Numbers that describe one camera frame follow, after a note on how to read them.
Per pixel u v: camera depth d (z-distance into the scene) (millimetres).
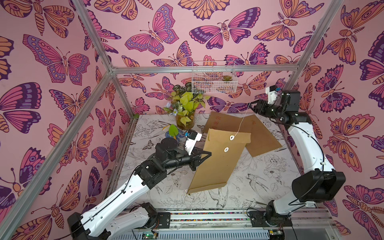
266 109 674
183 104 969
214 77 948
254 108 712
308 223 718
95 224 387
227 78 922
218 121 1165
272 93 687
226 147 637
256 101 701
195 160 531
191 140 540
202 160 591
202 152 600
